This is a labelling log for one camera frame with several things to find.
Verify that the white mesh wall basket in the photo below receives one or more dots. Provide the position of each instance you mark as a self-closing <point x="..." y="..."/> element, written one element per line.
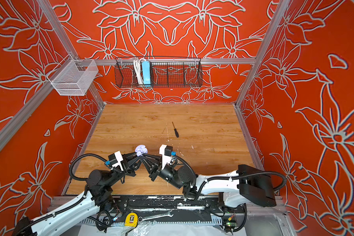
<point x="74" y="80"/>

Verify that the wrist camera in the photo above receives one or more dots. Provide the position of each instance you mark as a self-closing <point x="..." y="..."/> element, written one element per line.
<point x="115" y="161"/>
<point x="166" y="152"/>

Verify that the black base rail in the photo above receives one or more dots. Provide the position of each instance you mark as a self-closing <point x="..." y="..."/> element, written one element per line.
<point x="210" y="203"/>

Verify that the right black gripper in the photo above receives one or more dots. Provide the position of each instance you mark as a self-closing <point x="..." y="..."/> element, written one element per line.
<point x="156" y="165"/>

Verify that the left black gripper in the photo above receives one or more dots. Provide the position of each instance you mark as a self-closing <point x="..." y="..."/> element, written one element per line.
<point x="128" y="163"/>

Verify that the black screwdriver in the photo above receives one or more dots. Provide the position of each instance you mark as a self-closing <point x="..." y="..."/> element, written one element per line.
<point x="175" y="130"/>

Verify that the light blue power bank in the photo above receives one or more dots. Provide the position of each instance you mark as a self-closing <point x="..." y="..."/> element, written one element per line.
<point x="146" y="73"/>

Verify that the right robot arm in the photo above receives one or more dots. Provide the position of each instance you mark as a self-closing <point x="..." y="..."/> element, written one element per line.
<point x="244" y="185"/>

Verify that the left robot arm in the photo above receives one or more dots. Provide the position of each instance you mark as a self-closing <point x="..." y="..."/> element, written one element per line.
<point x="95" y="202"/>

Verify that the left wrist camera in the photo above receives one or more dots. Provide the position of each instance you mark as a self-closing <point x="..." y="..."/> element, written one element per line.
<point x="115" y="161"/>

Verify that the silver wrench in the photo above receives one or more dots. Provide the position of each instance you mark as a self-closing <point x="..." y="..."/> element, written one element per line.
<point x="145" y="218"/>

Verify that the black wire wall basket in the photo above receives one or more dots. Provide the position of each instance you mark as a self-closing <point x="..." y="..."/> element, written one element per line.
<point x="165" y="72"/>

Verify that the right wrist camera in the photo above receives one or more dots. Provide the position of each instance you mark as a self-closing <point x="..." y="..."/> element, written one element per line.
<point x="166" y="152"/>

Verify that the yellow tape measure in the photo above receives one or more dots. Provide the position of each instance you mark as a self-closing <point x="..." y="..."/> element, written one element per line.
<point x="131" y="220"/>

